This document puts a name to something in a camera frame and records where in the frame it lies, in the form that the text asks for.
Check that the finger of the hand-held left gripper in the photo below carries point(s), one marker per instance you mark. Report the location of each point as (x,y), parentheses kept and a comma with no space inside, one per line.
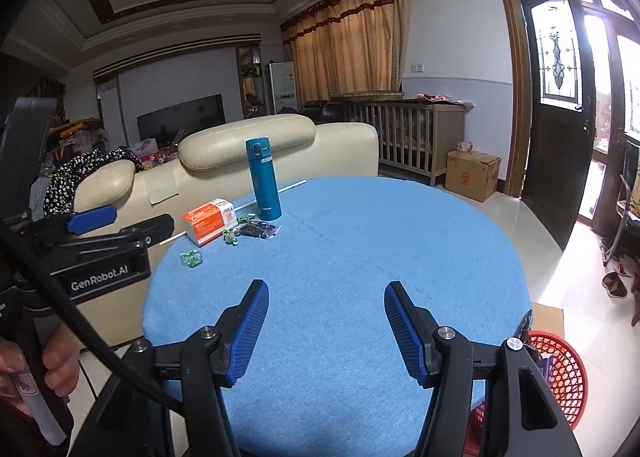
(92,219)
(150,234)

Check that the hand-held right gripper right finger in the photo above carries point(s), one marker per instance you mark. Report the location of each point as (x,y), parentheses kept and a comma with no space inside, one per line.
(405,332)

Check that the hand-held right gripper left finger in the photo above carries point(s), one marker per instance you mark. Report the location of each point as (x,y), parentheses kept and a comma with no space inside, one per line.
(247,332)

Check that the red plastic basket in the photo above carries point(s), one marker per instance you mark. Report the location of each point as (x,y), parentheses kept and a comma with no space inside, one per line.
(565,372)

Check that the person's left forearm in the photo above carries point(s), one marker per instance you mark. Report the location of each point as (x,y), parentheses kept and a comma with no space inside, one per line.
(15,437)

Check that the person's left hand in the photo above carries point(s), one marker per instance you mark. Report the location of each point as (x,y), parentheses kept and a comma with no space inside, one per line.
(60,362)

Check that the black floral cloth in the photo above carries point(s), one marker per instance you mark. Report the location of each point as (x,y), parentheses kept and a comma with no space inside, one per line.
(85,177)

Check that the green wrapped candy cluster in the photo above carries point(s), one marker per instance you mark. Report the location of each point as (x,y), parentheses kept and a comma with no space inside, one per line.
(191,258)
(231,236)

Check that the beige fabric patch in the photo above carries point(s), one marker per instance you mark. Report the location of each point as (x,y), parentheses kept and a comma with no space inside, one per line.
(162,188)

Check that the orange and white box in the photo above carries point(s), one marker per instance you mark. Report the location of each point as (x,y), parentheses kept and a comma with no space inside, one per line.
(205,224)

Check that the pile of colourful packages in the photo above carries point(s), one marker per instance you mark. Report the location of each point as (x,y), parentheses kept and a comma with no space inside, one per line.
(150,152)

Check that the black chair back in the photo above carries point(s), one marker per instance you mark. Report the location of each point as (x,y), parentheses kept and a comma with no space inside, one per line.
(27,152)

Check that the clear bag of dark candies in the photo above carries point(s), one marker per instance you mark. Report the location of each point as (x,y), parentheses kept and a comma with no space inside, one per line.
(257,229)

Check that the black television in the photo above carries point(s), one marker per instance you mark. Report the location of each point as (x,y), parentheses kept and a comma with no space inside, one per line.
(180,117)

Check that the teal thermos bottle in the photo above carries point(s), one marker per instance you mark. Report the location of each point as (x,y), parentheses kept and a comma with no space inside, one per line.
(264,182)

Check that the flat cardboard box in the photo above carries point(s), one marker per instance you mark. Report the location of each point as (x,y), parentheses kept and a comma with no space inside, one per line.
(547,319)

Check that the thin white stick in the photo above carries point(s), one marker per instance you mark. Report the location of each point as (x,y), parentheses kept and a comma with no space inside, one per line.
(295,183)

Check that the cream leather sofa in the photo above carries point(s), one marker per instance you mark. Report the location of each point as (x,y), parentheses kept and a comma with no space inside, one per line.
(280,152)

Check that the brown cardboard box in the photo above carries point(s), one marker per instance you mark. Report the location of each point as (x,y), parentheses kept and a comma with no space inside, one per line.
(472,176)

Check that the wooden display shelf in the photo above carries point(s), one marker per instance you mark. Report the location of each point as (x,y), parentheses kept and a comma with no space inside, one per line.
(249,79)

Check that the wooden crib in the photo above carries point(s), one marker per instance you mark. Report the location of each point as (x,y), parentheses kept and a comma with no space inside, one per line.
(410,137)

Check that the white standing air conditioner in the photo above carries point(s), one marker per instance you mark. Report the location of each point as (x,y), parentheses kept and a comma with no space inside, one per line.
(283,87)

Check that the brown sandal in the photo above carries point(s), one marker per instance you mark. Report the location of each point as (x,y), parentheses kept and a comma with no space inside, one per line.
(615,284)

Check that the pink cloth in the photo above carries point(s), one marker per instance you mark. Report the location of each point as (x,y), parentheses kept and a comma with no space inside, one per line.
(432,97)

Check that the dark stained-glass door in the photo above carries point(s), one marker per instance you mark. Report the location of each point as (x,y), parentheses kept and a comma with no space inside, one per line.
(555,147)

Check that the metal drying rack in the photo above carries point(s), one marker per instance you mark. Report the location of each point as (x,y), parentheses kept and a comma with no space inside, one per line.
(622,207)

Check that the beige curtain with red band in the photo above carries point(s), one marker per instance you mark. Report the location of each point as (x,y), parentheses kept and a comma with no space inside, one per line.
(350,37)

